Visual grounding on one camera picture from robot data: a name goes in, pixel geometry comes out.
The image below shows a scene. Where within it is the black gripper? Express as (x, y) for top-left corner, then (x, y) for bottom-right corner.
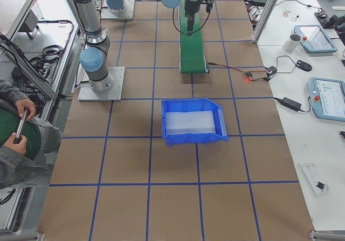
(184, 0), (201, 35)

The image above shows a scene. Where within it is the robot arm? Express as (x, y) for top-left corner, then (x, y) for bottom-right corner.
(106, 0), (127, 11)
(73, 0), (181, 92)

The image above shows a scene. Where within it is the person upper hand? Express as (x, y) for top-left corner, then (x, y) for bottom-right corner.
(15, 99), (36, 121)

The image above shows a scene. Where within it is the person lower hand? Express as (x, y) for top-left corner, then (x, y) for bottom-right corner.
(3, 133), (27, 155)

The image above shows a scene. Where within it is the green conveyor belt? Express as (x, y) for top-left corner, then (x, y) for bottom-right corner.
(178, 0), (209, 74)

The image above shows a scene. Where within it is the black power brick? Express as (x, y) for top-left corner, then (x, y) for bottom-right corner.
(249, 0), (267, 6)

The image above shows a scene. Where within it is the small controller board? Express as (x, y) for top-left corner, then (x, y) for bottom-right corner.
(266, 66), (277, 77)

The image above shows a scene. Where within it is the blue plastic bin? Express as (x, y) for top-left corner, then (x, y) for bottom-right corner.
(161, 98), (229, 147)

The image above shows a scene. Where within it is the white mug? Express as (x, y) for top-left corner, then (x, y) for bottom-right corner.
(282, 33), (301, 52)

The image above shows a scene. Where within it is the black computer mouse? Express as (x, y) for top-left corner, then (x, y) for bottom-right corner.
(296, 60), (312, 72)

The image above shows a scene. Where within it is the upper teach pendant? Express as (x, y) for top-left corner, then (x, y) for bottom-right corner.
(294, 25), (337, 53)

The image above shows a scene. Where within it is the teach pendant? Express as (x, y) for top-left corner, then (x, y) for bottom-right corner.
(308, 77), (344, 122)
(294, 25), (337, 53)

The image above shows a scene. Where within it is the black power adapter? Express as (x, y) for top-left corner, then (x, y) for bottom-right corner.
(280, 97), (301, 112)

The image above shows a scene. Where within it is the lower teach pendant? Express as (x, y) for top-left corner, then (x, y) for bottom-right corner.
(308, 77), (344, 122)

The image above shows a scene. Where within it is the metal rod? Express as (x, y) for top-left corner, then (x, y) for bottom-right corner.
(13, 108), (30, 144)

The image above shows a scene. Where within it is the clear plastic plate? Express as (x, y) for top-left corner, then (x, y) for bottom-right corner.
(298, 162), (329, 198)

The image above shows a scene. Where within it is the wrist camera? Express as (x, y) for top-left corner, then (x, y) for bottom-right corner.
(201, 0), (214, 13)

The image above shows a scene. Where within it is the red black power cable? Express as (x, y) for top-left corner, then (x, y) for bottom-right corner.
(208, 61), (270, 82)

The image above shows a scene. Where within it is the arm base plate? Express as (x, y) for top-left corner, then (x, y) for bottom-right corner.
(100, 0), (135, 20)
(78, 67), (125, 101)

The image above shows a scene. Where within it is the aluminium frame post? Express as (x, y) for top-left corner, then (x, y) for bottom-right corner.
(251, 0), (277, 44)

